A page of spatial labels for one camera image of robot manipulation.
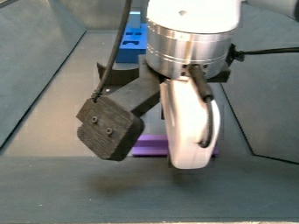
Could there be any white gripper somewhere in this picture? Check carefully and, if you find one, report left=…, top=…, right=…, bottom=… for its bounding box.
left=160, top=78, right=220, bottom=169

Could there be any purple star-shaped bar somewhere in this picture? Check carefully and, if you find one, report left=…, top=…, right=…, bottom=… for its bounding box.
left=130, top=134, right=220, bottom=158

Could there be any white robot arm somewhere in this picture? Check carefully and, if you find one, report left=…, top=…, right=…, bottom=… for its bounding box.
left=145, top=0, right=241, bottom=169

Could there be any black curved fixture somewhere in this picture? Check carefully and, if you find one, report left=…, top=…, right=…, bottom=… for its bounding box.
left=105, top=67, right=138, bottom=86

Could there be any blue insertion board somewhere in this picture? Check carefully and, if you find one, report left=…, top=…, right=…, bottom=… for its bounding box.
left=116, top=23, right=146, bottom=63

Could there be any short light blue block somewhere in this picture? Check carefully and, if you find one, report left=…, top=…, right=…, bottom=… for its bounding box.
left=128, top=11, right=141, bottom=29

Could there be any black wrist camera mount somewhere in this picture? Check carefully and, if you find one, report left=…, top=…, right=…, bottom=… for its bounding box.
left=74, top=55, right=233, bottom=162

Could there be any black camera cable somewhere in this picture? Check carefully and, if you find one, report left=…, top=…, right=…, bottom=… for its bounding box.
left=90, top=0, right=133, bottom=102

